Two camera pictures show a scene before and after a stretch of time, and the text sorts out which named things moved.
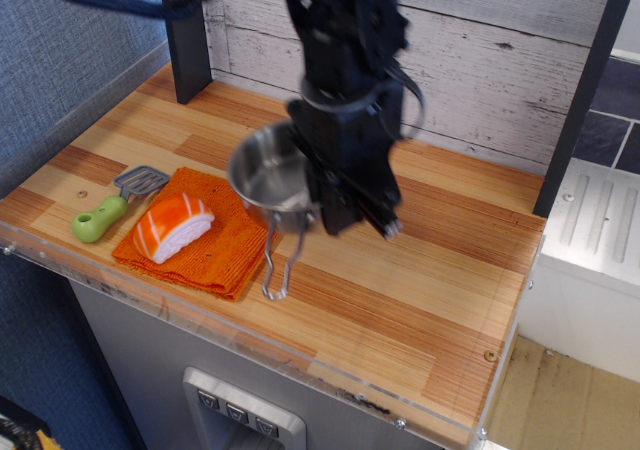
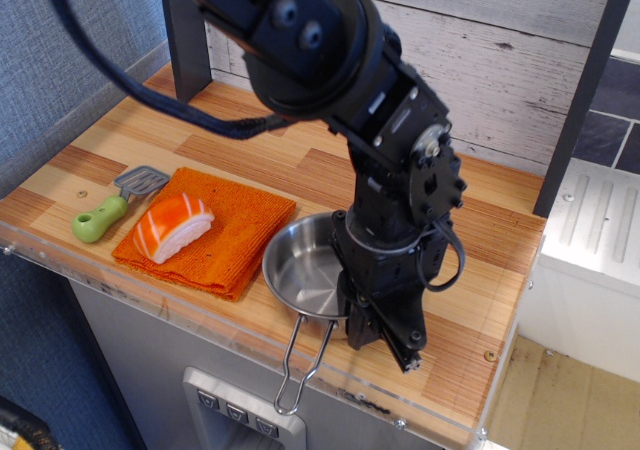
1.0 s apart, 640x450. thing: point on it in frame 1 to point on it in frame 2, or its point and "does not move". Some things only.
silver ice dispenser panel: [229, 418] does not move
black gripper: [352, 173] to [389, 286]
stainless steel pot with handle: [269, 172] to [304, 272]
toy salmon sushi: [171, 227] does not move
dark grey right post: [584, 89] does not move
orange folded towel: [229, 258] does not move
